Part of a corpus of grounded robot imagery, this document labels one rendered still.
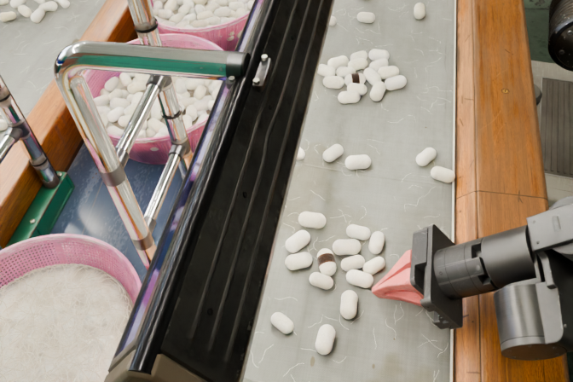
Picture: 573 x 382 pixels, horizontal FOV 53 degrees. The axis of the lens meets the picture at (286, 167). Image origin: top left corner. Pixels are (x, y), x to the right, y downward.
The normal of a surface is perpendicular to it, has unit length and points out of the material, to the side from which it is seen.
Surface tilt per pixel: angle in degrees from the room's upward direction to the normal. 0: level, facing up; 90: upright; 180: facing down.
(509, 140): 0
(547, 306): 46
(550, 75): 0
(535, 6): 0
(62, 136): 90
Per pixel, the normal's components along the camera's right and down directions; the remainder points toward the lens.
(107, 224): -0.06, -0.65
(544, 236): -0.76, -0.39
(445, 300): 0.72, -0.34
